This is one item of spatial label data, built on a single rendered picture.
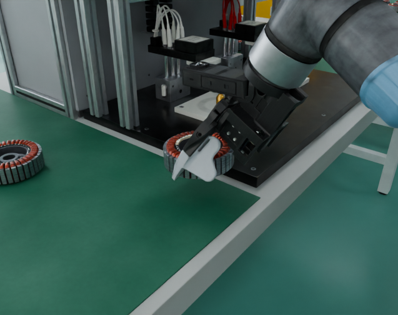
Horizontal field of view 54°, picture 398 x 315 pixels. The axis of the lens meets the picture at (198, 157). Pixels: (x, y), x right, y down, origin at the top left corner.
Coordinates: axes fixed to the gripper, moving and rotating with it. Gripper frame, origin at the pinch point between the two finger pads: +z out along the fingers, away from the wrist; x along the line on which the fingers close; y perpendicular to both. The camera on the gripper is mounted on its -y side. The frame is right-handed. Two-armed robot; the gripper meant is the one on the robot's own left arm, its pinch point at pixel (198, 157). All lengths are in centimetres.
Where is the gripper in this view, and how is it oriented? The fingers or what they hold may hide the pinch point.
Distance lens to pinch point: 62.4
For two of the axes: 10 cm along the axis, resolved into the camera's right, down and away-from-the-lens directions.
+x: 6.2, -3.8, 6.9
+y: 6.8, 7.0, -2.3
